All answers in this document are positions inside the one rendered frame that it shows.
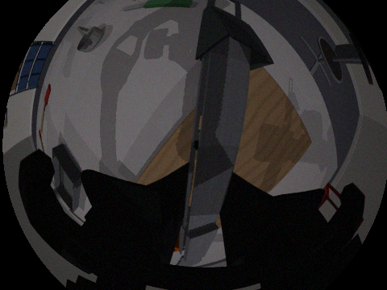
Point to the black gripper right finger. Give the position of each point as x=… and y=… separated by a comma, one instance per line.
x=249, y=214

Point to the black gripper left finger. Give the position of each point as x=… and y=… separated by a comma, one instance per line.
x=159, y=205

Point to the grey saucepan with long handle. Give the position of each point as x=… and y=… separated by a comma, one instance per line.
x=90, y=38

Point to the brown wooden board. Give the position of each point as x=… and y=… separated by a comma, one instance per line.
x=273, y=138

